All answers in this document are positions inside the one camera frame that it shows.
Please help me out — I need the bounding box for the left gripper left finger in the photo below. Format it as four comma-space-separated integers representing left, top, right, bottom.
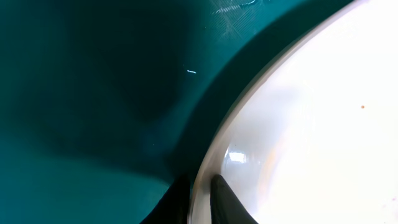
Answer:
140, 175, 190, 224

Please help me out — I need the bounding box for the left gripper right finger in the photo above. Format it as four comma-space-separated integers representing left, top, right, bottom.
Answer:
210, 174, 257, 224

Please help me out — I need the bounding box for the white plate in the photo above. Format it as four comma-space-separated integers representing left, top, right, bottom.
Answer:
188, 0, 397, 223

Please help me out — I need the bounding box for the teal plastic tray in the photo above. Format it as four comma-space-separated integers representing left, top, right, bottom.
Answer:
1, 0, 346, 223

